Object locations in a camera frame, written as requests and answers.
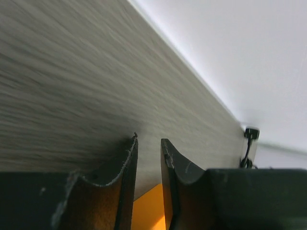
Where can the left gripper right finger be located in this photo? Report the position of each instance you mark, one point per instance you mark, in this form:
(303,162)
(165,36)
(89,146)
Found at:
(186,191)

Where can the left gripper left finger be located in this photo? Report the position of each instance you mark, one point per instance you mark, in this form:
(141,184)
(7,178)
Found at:
(102,199)

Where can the orange power strip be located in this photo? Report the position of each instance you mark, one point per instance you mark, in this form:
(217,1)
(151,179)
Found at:
(148,211)

